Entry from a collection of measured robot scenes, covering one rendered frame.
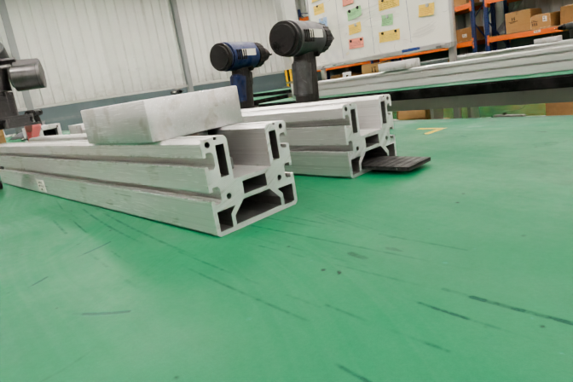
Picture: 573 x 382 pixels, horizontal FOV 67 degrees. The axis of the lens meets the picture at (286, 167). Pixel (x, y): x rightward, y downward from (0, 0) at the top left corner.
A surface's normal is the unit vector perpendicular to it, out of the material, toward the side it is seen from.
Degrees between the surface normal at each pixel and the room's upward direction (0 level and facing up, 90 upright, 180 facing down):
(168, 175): 90
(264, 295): 0
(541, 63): 90
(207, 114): 90
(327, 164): 90
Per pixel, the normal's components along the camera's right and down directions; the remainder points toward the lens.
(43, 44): 0.61, 0.06
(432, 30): -0.77, 0.24
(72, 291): -0.15, -0.97
